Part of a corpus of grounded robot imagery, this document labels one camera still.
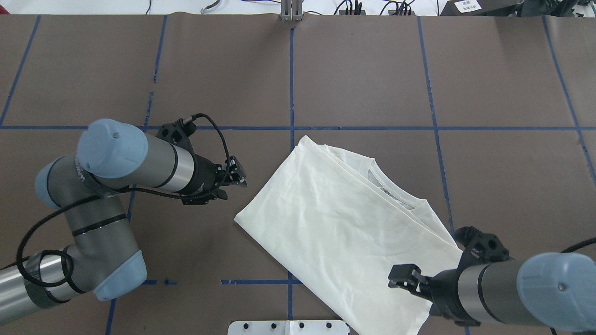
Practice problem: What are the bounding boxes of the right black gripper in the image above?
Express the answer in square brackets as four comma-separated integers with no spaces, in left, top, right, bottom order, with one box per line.
[389,264,480,327]

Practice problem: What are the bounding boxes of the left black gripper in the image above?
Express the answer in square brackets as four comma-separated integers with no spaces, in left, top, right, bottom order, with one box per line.
[182,155,248,205]

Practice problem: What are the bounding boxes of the cream long sleeve cat shirt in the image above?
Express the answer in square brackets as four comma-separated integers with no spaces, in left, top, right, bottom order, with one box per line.
[235,136,462,335]

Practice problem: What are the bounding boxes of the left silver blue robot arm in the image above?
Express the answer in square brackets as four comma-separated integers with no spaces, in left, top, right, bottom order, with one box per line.
[0,113,246,324]

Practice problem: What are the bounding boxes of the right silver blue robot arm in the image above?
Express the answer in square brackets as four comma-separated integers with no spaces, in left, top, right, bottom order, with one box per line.
[388,235,595,335]

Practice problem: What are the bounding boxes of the far orange black connector box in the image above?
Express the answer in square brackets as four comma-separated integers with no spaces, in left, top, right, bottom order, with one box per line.
[333,0,366,16]

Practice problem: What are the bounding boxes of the black box with white label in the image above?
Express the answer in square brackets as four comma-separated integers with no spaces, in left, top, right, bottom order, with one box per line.
[439,0,524,17]

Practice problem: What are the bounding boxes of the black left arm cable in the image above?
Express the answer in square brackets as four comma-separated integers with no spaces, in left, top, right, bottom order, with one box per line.
[16,114,232,294]

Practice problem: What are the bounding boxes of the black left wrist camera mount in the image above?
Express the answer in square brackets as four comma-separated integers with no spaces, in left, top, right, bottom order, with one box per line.
[156,118,196,154]

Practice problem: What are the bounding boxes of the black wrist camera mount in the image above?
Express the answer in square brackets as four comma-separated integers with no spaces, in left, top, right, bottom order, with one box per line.
[156,118,196,154]
[454,226,513,271]

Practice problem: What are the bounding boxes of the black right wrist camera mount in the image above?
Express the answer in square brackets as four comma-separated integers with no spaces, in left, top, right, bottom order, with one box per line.
[454,226,513,271]

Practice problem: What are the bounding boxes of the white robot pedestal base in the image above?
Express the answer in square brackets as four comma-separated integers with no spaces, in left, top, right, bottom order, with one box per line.
[227,320,351,335]

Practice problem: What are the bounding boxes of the aluminium frame post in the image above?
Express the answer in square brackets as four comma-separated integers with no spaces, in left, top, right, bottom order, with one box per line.
[279,0,304,22]

